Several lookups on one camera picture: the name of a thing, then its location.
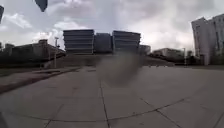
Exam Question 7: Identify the grey concrete pavement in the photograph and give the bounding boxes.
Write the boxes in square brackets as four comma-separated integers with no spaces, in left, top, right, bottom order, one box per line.
[0,65,224,128]

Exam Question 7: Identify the striped grey building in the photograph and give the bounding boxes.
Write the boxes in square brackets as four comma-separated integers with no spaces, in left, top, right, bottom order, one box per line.
[62,29,142,56]

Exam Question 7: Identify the distant low building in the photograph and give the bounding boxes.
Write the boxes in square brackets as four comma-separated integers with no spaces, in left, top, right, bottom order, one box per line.
[151,47,185,60]

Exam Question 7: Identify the thin pole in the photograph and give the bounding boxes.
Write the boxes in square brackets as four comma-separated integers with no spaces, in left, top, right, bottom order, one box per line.
[53,36,60,70]
[182,47,188,67]

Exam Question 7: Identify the low dark building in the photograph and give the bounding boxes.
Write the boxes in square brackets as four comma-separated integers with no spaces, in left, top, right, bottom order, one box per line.
[0,39,67,69]

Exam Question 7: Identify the tall pale building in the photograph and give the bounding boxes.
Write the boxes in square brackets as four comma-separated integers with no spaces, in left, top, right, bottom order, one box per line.
[190,13,224,66]

